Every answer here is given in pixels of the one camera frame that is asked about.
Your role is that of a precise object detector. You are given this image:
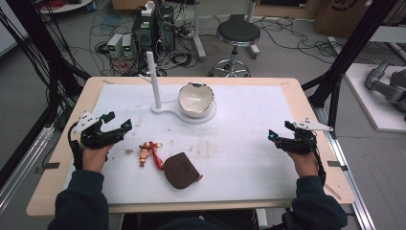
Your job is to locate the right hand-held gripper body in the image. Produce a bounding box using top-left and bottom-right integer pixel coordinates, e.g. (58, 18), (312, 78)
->
(275, 117), (334, 156)

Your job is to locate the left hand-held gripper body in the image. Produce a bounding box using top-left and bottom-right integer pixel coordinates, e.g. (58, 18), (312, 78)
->
(72, 110), (125, 150)

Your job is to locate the person's left hand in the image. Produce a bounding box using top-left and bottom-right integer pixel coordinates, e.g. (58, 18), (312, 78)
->
(81, 143), (115, 173)

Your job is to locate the person's right hand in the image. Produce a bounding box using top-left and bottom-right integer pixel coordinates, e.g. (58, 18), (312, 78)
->
(286, 149), (320, 178)

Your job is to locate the white table mat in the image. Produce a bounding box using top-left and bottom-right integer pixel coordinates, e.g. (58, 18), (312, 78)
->
(62, 82), (300, 206)

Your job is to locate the black tape piece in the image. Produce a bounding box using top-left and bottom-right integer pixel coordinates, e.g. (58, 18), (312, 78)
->
(327, 160), (350, 173)
(42, 161), (61, 171)

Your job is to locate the white stand with pole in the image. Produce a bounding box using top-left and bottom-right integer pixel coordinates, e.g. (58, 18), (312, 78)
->
(138, 51), (217, 126)

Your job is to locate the brown round pouch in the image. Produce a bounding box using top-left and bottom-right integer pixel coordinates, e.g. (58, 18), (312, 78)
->
(163, 151), (204, 190)

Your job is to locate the grey power supply unit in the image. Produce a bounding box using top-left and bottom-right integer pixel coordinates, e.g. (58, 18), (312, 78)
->
(106, 33), (124, 59)
(121, 33), (135, 59)

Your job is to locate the white eggshell-shaped bowl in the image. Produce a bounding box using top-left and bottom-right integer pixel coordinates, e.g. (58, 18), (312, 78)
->
(177, 81), (214, 118)

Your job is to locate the white floor board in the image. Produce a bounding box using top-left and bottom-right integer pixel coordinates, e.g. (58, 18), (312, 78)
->
(344, 62), (406, 134)

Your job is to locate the black computer tower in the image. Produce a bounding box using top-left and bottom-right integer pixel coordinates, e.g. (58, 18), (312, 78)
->
(131, 12), (158, 56)
(156, 4), (176, 51)

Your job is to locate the black round stool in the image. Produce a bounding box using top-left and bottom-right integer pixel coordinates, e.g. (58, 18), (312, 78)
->
(208, 13), (261, 79)

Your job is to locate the white power strip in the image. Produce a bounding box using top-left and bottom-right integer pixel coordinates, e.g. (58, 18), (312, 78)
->
(141, 1), (156, 17)

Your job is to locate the person's torso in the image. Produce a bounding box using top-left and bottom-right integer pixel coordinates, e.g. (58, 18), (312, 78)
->
(121, 209), (260, 230)

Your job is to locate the cardboard box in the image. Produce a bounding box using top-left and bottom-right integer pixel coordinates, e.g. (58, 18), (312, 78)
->
(313, 0), (395, 40)

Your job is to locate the left hand-held gripper cable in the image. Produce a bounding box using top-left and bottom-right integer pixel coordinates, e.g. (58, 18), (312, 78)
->
(67, 122), (84, 171)

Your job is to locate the hand-held gripper cable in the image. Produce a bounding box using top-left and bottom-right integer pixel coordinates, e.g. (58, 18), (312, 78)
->
(306, 140), (327, 187)
(67, 122), (84, 171)

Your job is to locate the right hand-held gripper cable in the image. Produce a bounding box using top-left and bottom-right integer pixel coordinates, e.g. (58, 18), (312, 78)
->
(306, 140), (327, 187)

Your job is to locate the toy figure keychain red strap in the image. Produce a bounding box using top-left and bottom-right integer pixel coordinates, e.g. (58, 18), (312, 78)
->
(138, 141), (165, 172)

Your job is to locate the black frame post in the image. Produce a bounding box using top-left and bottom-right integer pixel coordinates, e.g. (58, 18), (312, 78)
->
(5, 0), (92, 106)
(301, 0), (391, 139)

